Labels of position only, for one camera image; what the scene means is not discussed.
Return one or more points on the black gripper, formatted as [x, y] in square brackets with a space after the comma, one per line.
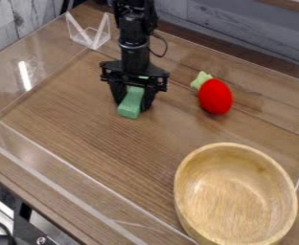
[134, 71]

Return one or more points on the green rectangular block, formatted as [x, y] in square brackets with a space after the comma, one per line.
[129, 104]

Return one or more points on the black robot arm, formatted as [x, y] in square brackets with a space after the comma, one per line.
[136, 21]

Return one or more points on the light wooden bowl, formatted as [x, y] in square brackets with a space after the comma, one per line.
[233, 196]

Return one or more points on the red plush strawberry toy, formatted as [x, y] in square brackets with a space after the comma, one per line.
[213, 94]

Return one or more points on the black table leg clamp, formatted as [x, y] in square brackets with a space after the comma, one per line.
[25, 232]

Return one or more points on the clear acrylic corner bracket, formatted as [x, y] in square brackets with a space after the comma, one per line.
[89, 37]

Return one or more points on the clear acrylic tray wall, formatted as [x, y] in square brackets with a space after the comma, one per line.
[81, 205]

